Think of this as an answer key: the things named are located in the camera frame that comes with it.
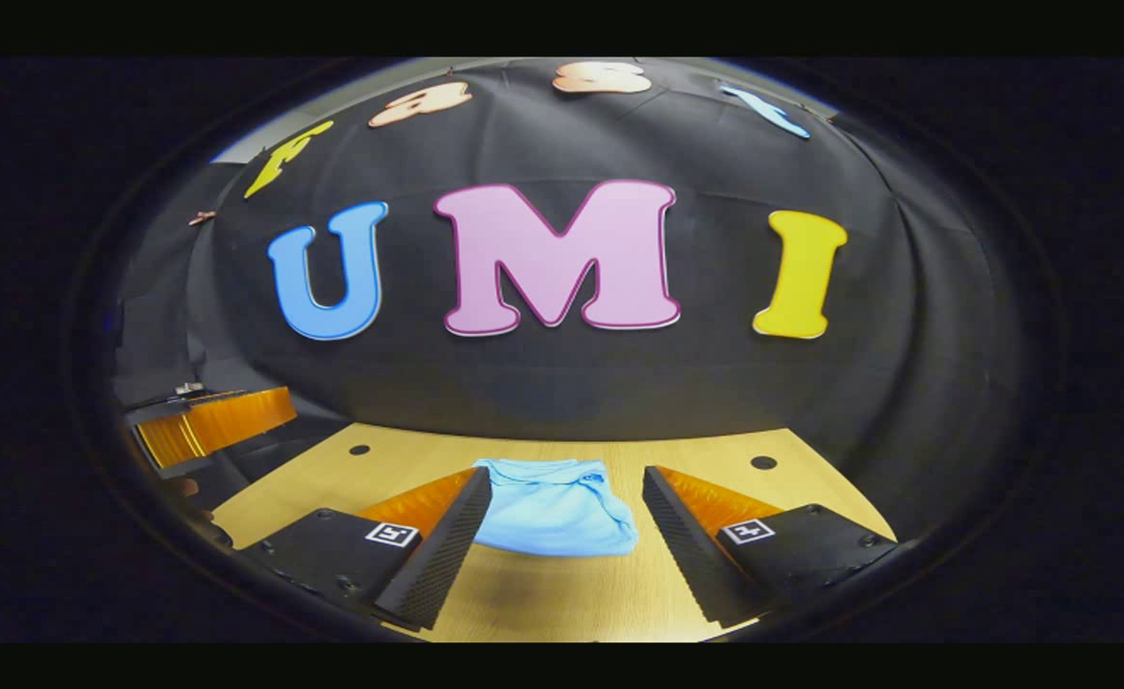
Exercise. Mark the red backdrop clip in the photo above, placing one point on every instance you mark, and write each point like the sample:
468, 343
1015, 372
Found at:
202, 218

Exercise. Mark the black backdrop cloth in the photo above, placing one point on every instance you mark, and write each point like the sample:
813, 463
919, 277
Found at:
571, 383

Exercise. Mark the light blue T-shirt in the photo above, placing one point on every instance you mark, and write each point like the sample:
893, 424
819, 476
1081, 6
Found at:
552, 512

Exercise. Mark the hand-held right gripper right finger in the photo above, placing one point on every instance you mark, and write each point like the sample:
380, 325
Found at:
691, 550

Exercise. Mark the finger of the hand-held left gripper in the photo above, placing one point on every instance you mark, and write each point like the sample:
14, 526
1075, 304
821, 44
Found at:
236, 421

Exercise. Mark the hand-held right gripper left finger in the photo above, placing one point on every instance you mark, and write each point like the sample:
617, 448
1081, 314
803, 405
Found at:
437, 555

